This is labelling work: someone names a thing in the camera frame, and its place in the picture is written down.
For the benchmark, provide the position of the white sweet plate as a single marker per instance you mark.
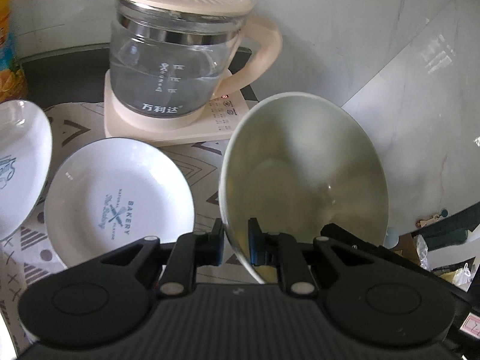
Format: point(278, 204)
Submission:
point(26, 150)

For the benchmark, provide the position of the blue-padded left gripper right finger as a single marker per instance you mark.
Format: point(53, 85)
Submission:
point(284, 253)

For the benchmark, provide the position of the glass electric kettle cream lid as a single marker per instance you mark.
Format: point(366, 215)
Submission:
point(168, 58)

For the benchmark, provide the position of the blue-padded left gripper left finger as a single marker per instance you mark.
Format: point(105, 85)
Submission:
point(182, 258)

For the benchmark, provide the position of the white bowl yellow outside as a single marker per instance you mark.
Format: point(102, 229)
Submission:
point(297, 162)

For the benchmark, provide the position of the orange juice bottle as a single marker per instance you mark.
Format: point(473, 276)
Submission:
point(13, 83)

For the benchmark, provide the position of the small white bakery plate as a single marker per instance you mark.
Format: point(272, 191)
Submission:
point(113, 192)

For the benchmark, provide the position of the cream kettle base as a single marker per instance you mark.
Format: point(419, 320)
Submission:
point(215, 121)

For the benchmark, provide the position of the patterned white table mat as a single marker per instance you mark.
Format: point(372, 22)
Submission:
point(27, 256)

